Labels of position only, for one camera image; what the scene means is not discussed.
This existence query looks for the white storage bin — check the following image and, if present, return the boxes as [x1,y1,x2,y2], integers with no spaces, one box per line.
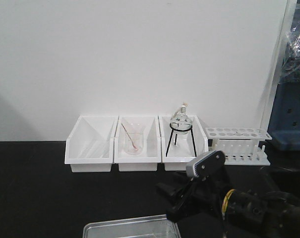
[114,116,162,172]
[158,115,209,171]
[64,116,119,173]

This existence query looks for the round glass flask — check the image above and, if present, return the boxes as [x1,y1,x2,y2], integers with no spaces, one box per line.
[170,103,192,134]

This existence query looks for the white right storage bin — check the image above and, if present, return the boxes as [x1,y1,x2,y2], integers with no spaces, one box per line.
[158,115,209,171]

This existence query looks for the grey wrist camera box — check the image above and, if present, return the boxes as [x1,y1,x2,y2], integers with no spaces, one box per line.
[185,150,225,178]

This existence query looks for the clear plastic bag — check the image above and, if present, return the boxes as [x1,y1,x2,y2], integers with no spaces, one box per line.
[279,20,300,84]

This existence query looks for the white middle storage bin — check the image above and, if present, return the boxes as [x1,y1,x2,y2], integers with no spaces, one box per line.
[114,116,162,172]

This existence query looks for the silver metal tray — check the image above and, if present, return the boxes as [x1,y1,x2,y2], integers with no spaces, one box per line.
[82,215,181,238]

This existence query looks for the black wire tripod stand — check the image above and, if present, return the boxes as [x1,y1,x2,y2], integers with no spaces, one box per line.
[165,122,197,157]

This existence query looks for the glass beaker in bin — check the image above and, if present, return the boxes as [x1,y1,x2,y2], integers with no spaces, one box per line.
[124,123,145,155]

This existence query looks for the yellow black cable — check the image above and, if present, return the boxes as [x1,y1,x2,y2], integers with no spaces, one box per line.
[220,189,237,238]

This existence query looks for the blue perforated box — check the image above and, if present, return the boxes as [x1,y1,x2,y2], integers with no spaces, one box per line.
[268,83,300,151]

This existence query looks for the white test tube rack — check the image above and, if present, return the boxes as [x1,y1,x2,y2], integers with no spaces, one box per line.
[205,127,272,166]

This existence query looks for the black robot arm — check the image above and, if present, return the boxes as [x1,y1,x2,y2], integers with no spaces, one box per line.
[156,170,300,238]

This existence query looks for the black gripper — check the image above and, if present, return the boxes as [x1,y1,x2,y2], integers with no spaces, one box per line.
[156,171,230,222]

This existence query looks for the white left storage bin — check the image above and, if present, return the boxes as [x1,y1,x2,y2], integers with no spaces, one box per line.
[64,116,119,173]

